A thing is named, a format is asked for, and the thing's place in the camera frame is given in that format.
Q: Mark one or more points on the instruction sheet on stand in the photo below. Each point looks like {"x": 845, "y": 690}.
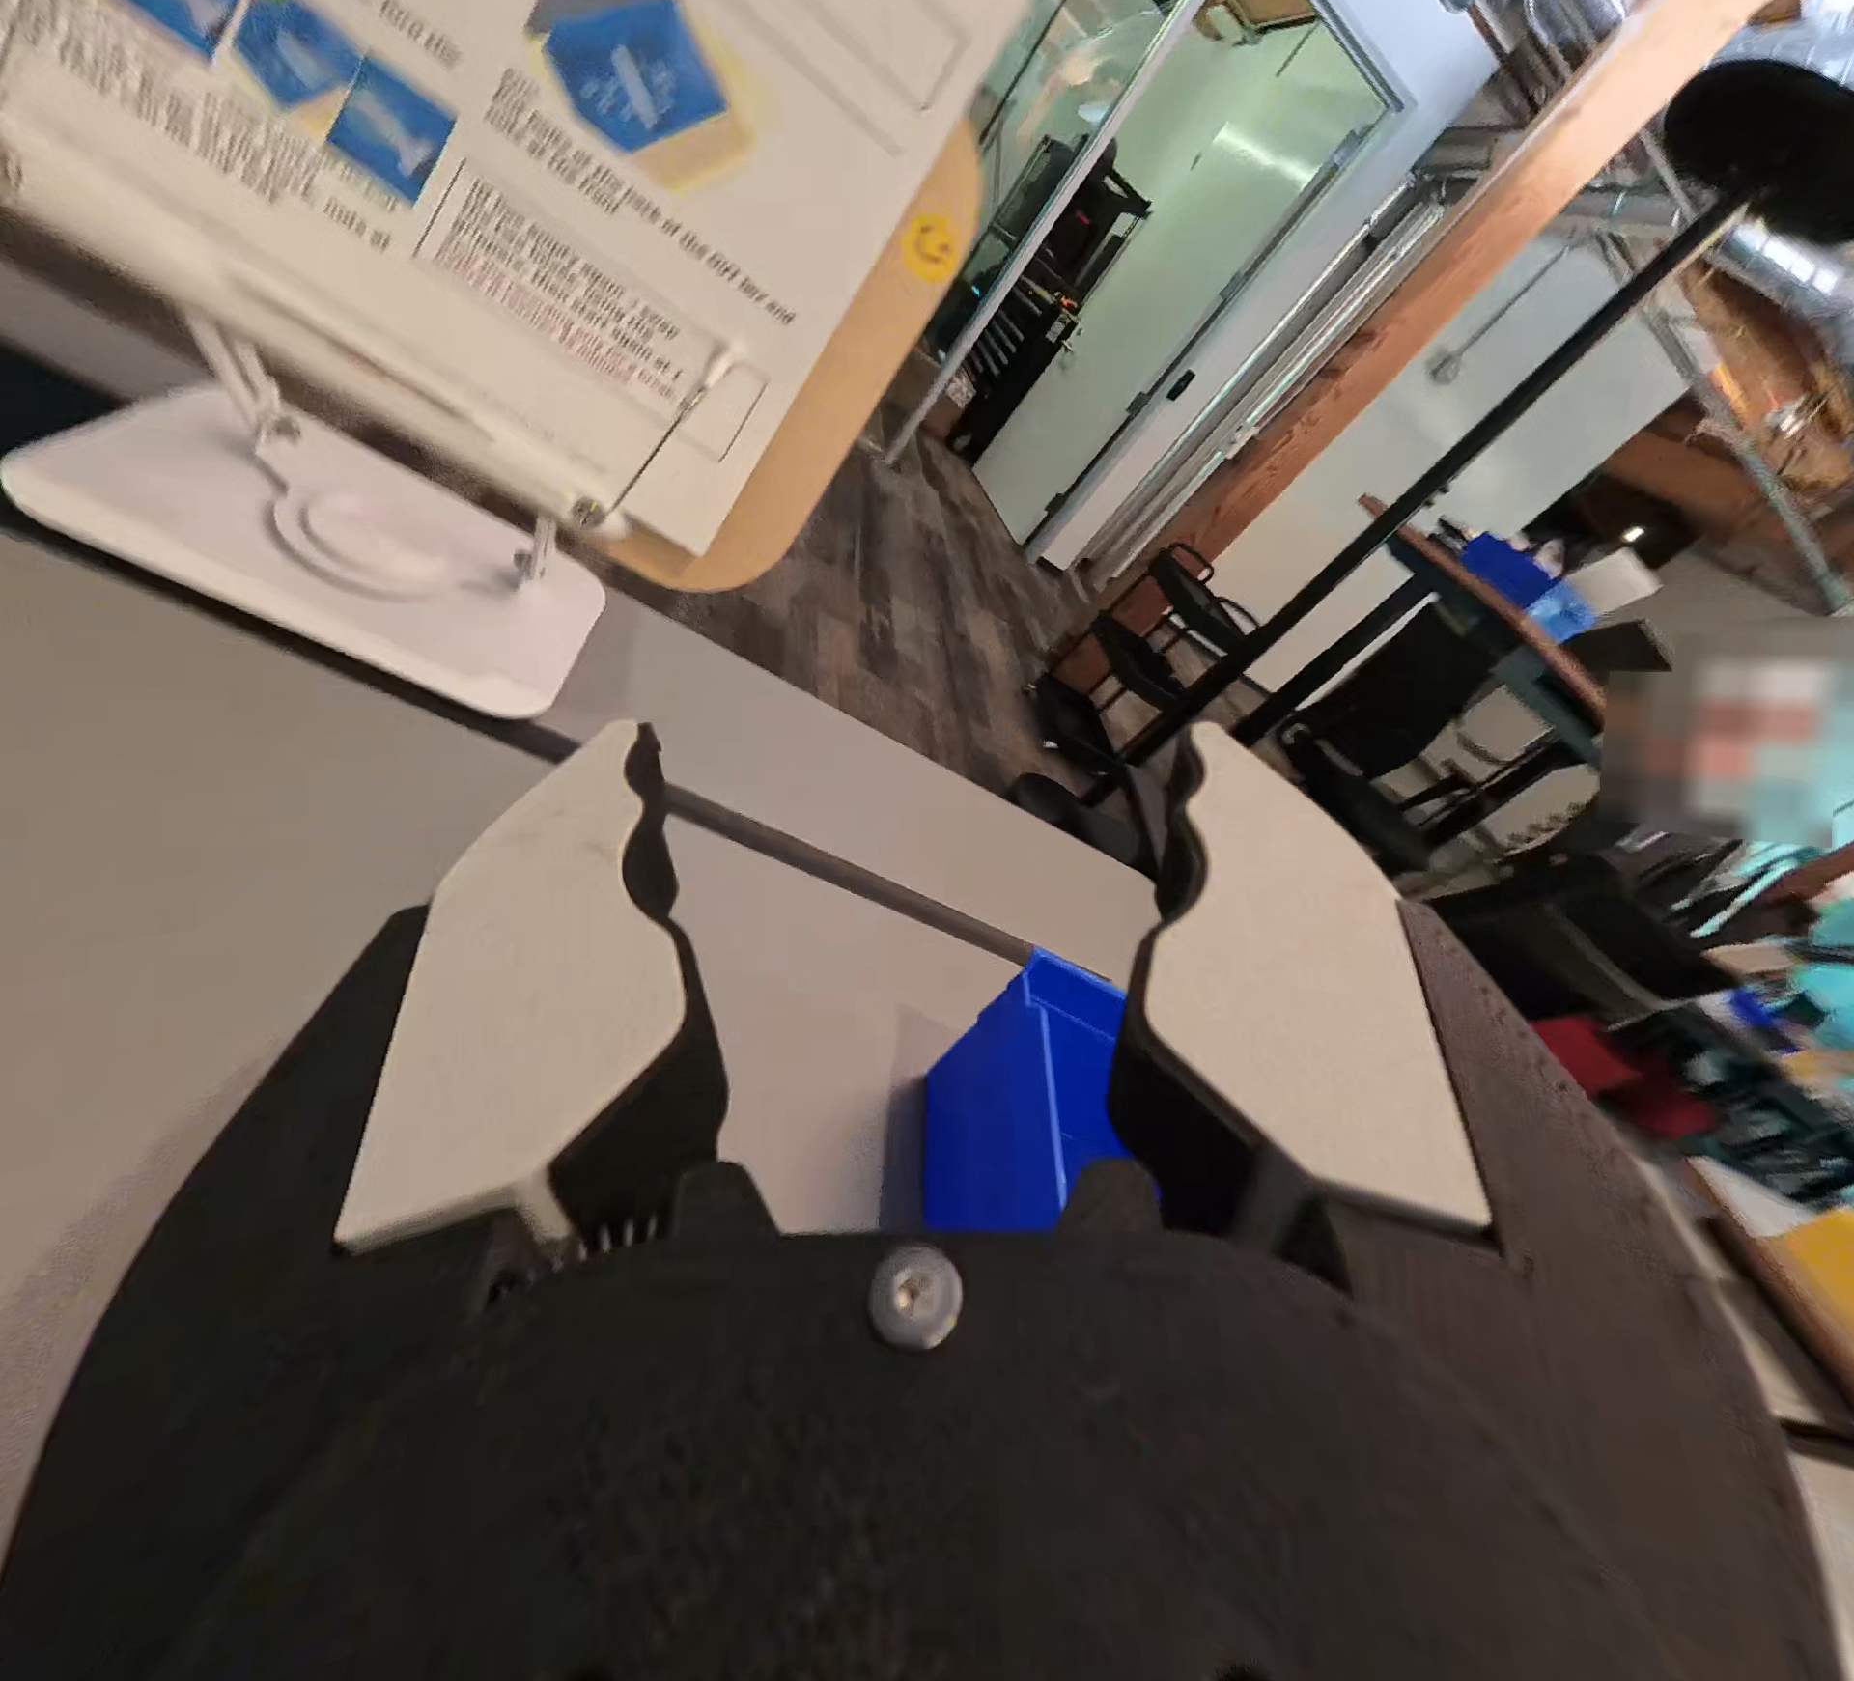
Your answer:
{"x": 812, "y": 436}

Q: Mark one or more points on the wooden standing desk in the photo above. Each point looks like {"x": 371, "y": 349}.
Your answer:
{"x": 1506, "y": 616}

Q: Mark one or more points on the blue plastic bin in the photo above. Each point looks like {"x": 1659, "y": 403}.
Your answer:
{"x": 1014, "y": 1103}

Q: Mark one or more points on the printed instruction sheet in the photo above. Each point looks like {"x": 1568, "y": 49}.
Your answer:
{"x": 580, "y": 190}

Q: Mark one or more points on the small blue storage bin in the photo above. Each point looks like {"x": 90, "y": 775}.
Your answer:
{"x": 1506, "y": 564}

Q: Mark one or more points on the black tool cabinet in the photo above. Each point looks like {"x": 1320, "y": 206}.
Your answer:
{"x": 1072, "y": 262}

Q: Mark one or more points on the black floor lamp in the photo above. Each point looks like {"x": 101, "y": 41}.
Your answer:
{"x": 1760, "y": 138}

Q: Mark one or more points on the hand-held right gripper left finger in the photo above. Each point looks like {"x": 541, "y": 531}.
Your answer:
{"x": 522, "y": 986}

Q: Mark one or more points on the yellow smiley sticker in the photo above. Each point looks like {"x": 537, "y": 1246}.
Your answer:
{"x": 930, "y": 245}

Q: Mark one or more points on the wooden support post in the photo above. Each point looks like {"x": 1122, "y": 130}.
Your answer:
{"x": 1521, "y": 204}

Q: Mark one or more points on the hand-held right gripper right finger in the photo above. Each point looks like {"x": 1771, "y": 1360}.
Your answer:
{"x": 1304, "y": 986}

